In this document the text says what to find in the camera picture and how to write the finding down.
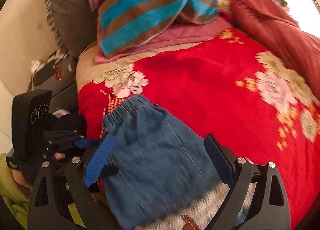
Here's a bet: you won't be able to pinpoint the blue denim pants lace hem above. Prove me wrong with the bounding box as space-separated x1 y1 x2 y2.
103 95 229 229

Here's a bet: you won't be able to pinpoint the left hand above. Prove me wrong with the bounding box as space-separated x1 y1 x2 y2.
11 152 66 191

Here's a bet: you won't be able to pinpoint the right hand painted nails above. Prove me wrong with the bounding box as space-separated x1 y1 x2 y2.
181 215 201 230

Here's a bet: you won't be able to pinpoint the dark bedside table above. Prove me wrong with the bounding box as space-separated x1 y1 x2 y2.
28 57 78 113

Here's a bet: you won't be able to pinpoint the green fleece sleeve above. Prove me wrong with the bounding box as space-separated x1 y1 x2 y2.
0 153 30 229

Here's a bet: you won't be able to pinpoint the red floral blanket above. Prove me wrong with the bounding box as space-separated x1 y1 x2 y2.
76 28 319 227

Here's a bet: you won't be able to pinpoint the striped blue brown towel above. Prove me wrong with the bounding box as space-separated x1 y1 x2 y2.
88 0 219 60

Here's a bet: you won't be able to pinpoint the pink quilted pillow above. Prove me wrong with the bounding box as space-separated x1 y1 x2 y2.
94 17 232 64

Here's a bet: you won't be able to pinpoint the rolled dusty red duvet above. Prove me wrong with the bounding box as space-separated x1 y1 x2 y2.
229 0 319 97

